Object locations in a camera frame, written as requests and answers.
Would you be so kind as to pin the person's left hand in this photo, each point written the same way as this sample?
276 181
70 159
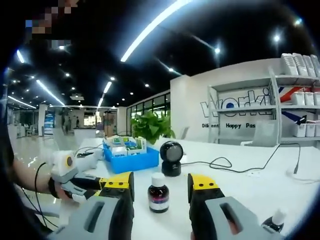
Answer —
61 193

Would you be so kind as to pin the grey chair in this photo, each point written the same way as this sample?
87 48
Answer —
266 133
186 132

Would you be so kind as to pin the brown medicine bottle purple label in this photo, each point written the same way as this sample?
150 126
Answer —
158 195

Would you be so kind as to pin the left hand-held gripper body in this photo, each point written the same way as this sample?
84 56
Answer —
60 162

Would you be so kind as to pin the white medicine box blue print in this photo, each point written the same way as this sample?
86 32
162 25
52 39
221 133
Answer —
118 151

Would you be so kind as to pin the row of white storage bins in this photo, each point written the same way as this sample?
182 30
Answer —
290 65

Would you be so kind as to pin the white table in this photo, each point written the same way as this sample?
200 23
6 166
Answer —
160 225

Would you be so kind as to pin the blue plastic bin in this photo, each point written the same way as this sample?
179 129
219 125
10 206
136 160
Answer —
135 162

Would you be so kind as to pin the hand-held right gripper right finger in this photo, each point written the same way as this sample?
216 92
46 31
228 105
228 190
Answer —
247 220

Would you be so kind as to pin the blue standing banner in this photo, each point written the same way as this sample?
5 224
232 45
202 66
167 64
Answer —
49 122

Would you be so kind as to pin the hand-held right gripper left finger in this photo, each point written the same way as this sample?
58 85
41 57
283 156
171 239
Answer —
80 220

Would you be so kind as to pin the brown cardboard boxes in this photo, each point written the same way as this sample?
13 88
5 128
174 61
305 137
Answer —
110 125

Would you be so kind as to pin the black barcode scanner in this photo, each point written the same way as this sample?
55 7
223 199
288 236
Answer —
171 167

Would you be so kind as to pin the green potted plant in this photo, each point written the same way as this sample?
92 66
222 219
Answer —
152 127

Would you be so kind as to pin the small dark medicine bottle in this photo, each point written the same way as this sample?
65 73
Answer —
272 225

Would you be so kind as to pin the grey metal shelf rack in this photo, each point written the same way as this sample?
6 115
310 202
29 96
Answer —
246 108

